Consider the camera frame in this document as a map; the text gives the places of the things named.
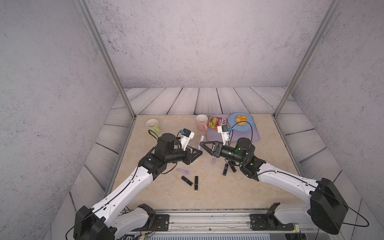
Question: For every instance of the bread roll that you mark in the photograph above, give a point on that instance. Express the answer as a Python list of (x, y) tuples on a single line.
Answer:
[(241, 120)]

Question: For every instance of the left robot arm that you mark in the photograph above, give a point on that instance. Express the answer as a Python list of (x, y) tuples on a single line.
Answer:
[(105, 220)]

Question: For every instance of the lavender tray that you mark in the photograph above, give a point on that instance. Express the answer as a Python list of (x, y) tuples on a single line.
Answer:
[(252, 135)]

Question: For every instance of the right frame post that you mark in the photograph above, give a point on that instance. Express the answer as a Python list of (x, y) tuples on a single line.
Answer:
[(319, 34)]

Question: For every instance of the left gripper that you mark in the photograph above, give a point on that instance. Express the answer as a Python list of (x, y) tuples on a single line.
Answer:
[(188, 155)]

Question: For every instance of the aluminium rail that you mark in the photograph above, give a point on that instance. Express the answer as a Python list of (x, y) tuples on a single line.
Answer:
[(224, 225)]

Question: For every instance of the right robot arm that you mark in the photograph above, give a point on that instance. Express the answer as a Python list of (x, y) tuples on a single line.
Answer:
[(323, 204)]

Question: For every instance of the frame post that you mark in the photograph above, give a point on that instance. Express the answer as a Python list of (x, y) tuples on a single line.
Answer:
[(91, 25), (319, 34)]

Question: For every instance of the pink mug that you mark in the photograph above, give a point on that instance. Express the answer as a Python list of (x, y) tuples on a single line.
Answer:
[(202, 123)]

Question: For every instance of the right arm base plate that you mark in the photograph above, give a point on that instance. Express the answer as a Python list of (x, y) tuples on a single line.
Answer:
[(264, 222)]

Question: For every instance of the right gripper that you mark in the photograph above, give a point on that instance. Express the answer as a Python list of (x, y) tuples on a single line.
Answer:
[(215, 152)]

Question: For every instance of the blue plate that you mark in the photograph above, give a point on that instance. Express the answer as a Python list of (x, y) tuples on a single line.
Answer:
[(245, 128)]

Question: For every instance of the colourful snack bag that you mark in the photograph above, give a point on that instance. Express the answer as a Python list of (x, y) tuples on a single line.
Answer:
[(214, 122)]

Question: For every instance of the left frame post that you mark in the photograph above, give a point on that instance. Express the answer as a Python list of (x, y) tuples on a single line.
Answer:
[(91, 25)]

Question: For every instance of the green mug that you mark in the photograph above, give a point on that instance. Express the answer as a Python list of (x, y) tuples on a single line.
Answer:
[(153, 125)]

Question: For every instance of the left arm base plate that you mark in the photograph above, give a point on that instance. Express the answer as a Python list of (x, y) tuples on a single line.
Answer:
[(157, 223)]

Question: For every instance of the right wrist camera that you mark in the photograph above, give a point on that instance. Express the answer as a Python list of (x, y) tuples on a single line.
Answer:
[(225, 131)]

